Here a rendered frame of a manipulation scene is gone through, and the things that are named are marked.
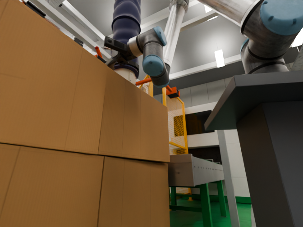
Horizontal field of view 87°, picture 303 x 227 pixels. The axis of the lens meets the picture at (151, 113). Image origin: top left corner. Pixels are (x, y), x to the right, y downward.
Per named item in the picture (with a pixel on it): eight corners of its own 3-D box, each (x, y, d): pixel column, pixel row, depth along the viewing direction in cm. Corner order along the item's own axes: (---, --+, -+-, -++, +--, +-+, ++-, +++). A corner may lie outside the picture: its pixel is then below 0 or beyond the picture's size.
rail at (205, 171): (227, 178, 296) (225, 167, 303) (230, 178, 294) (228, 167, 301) (187, 185, 109) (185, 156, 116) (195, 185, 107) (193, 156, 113)
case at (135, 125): (125, 164, 128) (127, 117, 142) (170, 162, 107) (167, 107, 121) (44, 160, 80) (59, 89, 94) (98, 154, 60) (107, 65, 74)
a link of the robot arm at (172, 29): (174, 2, 110) (149, 89, 89) (172, -18, 98) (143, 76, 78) (192, 1, 106) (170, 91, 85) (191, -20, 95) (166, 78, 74)
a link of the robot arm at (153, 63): (166, 77, 74) (165, 56, 79) (161, 61, 64) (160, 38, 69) (147, 80, 77) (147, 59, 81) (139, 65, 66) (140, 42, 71)
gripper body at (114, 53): (120, 67, 89) (138, 60, 84) (109, 57, 82) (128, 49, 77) (121, 56, 92) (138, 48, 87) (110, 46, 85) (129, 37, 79)
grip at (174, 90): (170, 98, 132) (169, 93, 133) (180, 96, 128) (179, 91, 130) (166, 94, 125) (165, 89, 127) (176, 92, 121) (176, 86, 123)
